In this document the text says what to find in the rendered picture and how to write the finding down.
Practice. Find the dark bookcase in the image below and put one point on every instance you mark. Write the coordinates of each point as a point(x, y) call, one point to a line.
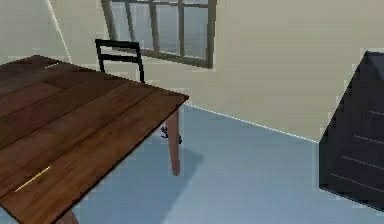
point(356, 143)

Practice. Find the grey framed window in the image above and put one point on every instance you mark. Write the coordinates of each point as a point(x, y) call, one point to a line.
point(166, 30)

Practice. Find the black chair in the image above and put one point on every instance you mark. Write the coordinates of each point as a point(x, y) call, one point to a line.
point(118, 57)

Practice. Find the brown wooden table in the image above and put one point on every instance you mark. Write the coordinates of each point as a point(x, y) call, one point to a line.
point(83, 123)

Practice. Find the thin yellow pencil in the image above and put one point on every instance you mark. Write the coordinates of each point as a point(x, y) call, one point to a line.
point(32, 179)

